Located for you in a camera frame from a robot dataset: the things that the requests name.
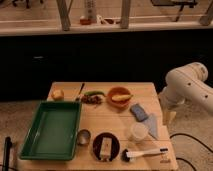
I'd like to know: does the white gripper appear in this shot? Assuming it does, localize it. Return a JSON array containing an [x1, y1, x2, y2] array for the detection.
[[158, 88, 185, 125]]

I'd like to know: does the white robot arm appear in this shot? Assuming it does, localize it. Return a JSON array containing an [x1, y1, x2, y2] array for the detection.
[[158, 62, 213, 125]]

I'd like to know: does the light blue cloth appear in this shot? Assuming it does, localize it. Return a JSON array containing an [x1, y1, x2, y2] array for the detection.
[[144, 114, 159, 139]]

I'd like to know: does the blue sponge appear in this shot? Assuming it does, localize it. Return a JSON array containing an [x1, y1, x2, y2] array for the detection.
[[130, 104, 148, 122]]

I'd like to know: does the white plastic cup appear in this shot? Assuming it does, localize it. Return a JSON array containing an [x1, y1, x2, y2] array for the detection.
[[127, 123, 148, 143]]

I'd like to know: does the wooden table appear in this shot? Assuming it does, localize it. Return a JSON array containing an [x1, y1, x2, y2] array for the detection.
[[19, 82, 178, 171]]

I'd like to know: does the orange bowl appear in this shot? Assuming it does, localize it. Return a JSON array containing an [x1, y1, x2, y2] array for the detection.
[[106, 87, 133, 109]]

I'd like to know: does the beige block on plate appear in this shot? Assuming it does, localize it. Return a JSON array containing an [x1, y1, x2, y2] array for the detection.
[[100, 137, 112, 161]]

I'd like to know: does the dark round plate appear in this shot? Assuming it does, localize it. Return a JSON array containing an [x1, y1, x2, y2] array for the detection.
[[93, 132, 120, 162]]

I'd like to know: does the green chili pepper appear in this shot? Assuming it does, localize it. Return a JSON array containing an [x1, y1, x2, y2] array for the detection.
[[84, 91, 105, 97]]

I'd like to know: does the brown grape bunch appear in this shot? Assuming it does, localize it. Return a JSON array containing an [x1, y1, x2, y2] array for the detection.
[[81, 95, 102, 104]]

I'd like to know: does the small metal cup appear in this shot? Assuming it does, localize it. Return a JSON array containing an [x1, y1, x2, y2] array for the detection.
[[77, 129, 91, 146]]

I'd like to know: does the yellow round fruit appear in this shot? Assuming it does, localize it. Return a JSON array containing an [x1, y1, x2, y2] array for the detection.
[[51, 89, 64, 101]]

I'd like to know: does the green plastic tray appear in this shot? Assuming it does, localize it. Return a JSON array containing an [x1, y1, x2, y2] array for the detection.
[[20, 101, 81, 161]]

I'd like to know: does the white bottle on shelf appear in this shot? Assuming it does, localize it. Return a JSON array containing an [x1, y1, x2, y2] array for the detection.
[[84, 0, 97, 23]]

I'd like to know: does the black pole left edge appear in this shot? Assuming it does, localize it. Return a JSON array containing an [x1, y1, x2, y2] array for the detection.
[[2, 137, 12, 171]]

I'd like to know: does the black cable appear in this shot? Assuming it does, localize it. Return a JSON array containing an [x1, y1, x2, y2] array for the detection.
[[169, 132, 213, 171]]

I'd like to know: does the white handled black brush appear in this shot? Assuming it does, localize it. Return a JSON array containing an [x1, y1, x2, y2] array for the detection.
[[121, 148, 168, 162]]

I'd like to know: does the black handled knife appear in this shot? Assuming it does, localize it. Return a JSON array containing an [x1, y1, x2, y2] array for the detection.
[[75, 83, 85, 101]]

